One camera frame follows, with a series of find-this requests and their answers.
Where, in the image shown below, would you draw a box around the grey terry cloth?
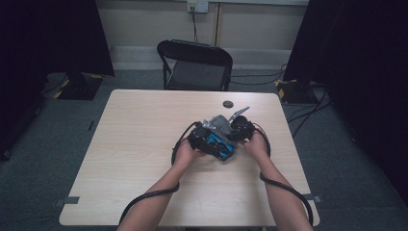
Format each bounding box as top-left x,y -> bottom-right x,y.
209,114 -> 234,139

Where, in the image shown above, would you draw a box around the yellow black striped stand base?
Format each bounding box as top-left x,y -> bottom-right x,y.
274,78 -> 319,105

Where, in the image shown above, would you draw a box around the dark stand base plate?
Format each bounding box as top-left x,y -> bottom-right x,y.
57,72 -> 105,101

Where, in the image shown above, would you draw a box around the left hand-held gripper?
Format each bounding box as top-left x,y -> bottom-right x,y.
187,120 -> 217,152

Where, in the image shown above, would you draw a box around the thin wall conduit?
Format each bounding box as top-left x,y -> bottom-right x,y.
214,2 -> 223,46

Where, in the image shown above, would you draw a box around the dark curtain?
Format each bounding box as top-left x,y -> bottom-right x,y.
0,0 -> 115,162
283,0 -> 408,208

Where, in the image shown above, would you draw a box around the black floor cables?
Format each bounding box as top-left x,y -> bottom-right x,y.
230,63 -> 333,140

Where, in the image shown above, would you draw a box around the person's left hand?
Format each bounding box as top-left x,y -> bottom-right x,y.
171,139 -> 207,168

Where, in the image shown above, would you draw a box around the grey tape strip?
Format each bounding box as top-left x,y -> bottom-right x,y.
54,195 -> 81,207
302,192 -> 322,203

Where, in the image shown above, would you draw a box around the black wall socket cable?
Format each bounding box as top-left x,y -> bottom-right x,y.
191,7 -> 199,43

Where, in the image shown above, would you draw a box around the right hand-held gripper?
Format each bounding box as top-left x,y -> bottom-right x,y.
227,106 -> 257,142

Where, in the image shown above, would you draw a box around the blue toy car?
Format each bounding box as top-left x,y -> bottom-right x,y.
203,132 -> 236,162

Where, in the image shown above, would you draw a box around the black folding chair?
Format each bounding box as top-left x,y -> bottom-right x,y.
156,38 -> 234,92

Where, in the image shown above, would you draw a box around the white wall socket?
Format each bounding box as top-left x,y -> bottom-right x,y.
187,0 -> 210,13

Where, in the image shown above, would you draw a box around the person's right hand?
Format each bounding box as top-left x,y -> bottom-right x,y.
240,131 -> 270,164

